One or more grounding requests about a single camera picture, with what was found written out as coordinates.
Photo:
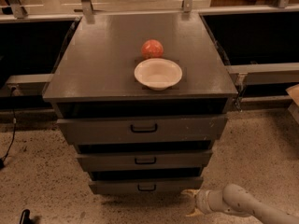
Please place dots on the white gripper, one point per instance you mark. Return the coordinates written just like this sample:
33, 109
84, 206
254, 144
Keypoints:
202, 202

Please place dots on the red orange ball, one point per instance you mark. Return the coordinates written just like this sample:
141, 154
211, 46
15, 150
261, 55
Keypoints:
152, 49

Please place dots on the grey middle drawer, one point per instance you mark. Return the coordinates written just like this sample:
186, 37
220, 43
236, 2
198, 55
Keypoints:
99, 162

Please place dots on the black object bottom left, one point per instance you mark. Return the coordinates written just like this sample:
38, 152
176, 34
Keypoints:
25, 217

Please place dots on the white bowl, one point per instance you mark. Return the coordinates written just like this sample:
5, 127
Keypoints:
158, 74

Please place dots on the dark grey drawer cabinet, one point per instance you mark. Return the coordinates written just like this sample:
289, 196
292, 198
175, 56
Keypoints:
95, 78

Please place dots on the metal frame rail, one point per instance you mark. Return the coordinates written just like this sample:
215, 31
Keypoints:
91, 11

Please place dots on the grey drawer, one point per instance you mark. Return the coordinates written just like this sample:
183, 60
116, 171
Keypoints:
151, 181
142, 129
99, 162

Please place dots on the grey top drawer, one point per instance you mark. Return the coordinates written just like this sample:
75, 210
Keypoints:
142, 129

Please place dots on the cardboard box at right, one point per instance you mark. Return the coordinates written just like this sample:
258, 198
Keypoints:
293, 92

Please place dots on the grey bottom drawer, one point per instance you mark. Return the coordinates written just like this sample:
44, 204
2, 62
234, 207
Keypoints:
151, 181

